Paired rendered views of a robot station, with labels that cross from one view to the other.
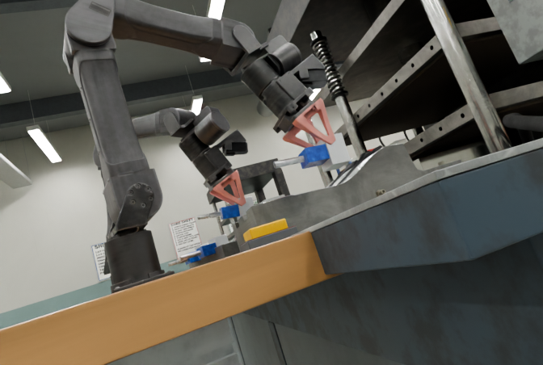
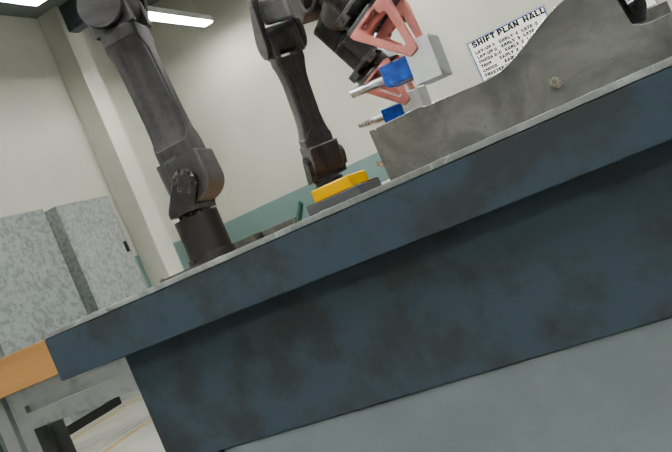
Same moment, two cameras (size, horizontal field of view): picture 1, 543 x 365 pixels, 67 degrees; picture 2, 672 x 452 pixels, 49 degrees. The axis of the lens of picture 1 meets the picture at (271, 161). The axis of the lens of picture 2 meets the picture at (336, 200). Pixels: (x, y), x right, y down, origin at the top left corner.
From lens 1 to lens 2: 0.63 m
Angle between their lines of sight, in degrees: 44
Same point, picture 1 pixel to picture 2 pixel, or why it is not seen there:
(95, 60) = (117, 42)
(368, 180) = (538, 63)
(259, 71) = not seen: outside the picture
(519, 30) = not seen: outside the picture
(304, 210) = (438, 126)
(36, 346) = (30, 362)
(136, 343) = not seen: hidden behind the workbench
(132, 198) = (177, 185)
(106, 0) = not seen: outside the picture
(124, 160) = (166, 146)
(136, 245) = (193, 229)
